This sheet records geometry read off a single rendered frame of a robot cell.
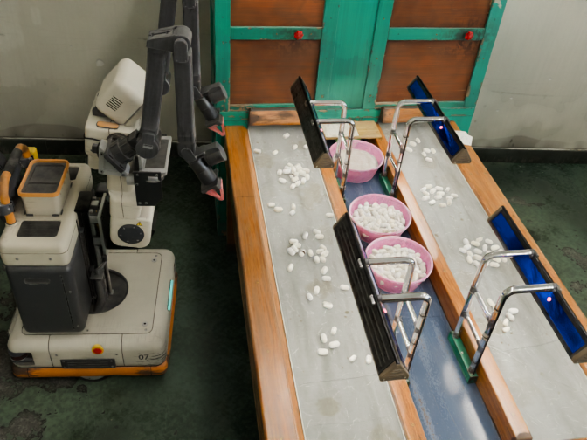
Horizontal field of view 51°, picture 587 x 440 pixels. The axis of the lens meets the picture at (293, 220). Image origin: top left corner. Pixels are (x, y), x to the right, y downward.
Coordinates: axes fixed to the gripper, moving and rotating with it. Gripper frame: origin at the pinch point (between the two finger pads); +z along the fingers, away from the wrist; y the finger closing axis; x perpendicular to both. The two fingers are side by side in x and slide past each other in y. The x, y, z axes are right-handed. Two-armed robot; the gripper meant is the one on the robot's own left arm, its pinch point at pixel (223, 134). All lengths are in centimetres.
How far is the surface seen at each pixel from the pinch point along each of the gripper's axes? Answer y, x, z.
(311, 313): -77, -16, 37
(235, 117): 45.7, 3.4, 19.8
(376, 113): 50, -61, 52
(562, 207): 74, -149, 191
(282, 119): 42, -18, 29
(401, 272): -57, -49, 55
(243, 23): 47, -21, -21
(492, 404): -115, -63, 65
